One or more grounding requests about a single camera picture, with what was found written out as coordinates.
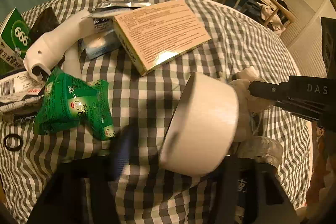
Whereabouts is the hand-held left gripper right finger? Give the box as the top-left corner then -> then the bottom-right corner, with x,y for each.
205,158 -> 300,224

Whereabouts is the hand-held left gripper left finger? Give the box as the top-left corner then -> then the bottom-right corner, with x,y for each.
26,129 -> 137,224

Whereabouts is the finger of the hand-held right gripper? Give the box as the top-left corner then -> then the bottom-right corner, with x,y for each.
273,101 -> 336,133
248,76 -> 336,107

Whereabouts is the white tape roll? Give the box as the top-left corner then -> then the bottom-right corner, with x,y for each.
160,72 -> 240,177

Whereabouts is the green medicine sachet strip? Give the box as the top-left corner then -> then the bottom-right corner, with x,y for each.
34,68 -> 116,141

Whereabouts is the white handheld device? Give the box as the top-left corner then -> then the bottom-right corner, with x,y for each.
23,9 -> 95,81

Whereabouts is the blue tissue pack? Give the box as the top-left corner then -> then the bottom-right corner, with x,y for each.
80,30 -> 122,60

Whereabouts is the white sachet with dark print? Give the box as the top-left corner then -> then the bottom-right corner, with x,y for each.
89,13 -> 116,38

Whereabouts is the green white medicine box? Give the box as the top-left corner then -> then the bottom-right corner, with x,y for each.
0,7 -> 32,76

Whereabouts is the black glossy packet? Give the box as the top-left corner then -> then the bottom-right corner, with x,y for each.
28,7 -> 62,43

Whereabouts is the person's right forearm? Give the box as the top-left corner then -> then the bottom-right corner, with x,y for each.
306,132 -> 336,210

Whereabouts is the clear plastic wrap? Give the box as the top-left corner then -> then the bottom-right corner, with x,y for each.
236,135 -> 284,169

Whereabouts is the pile of clothes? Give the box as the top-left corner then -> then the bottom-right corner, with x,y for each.
241,0 -> 286,31

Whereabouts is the black white printed packet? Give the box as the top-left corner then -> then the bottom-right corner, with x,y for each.
0,93 -> 44,123

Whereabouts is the white barcode packet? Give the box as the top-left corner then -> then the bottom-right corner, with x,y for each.
0,70 -> 46,98

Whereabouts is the white cylinder tube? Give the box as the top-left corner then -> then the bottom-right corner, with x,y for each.
63,44 -> 83,80

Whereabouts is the beige gold flat box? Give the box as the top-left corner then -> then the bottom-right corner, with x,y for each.
113,0 -> 213,77

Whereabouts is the silver foil packet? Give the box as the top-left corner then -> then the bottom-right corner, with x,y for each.
89,0 -> 153,18

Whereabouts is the black hair tie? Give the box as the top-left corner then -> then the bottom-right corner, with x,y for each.
4,134 -> 23,151

